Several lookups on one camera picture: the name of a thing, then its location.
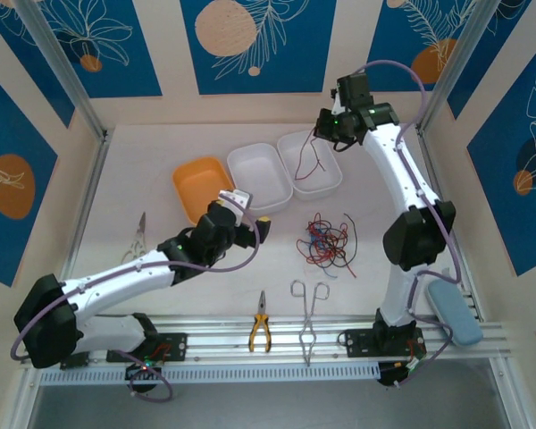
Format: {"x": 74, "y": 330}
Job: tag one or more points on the orange plastic tray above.
{"x": 196, "y": 179}

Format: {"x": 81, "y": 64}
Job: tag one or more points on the left arm base electronics box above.
{"x": 136, "y": 371}

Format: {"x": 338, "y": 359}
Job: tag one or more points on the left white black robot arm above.
{"x": 116, "y": 279}

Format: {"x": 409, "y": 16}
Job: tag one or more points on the right arm base electronics box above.
{"x": 391, "y": 377}

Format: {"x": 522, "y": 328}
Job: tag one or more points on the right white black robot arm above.
{"x": 397, "y": 165}

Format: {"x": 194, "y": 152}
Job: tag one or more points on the white plastic tray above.
{"x": 259, "y": 179}
{"x": 312, "y": 187}

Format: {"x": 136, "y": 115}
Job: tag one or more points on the silver scissors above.
{"x": 139, "y": 232}

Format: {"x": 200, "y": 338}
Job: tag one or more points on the metal tongs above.
{"x": 308, "y": 330}

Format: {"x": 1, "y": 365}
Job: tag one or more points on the black ribbed block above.
{"x": 73, "y": 365}

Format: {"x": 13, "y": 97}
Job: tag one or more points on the light blue zip case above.
{"x": 453, "y": 313}

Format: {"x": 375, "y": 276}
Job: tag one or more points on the blue floral wall panel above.
{"x": 393, "y": 44}
{"x": 27, "y": 62}
{"x": 295, "y": 53}
{"x": 518, "y": 214}
{"x": 9, "y": 134}
{"x": 496, "y": 44}
{"x": 129, "y": 67}

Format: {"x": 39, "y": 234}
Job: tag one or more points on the aluminium rail frame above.
{"x": 223, "y": 339}

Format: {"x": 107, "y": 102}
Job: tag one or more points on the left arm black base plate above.
{"x": 178, "y": 346}

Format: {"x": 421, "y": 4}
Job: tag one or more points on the aluminium corner post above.
{"x": 64, "y": 67}
{"x": 454, "y": 67}

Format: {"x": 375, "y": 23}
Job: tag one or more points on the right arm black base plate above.
{"x": 355, "y": 342}

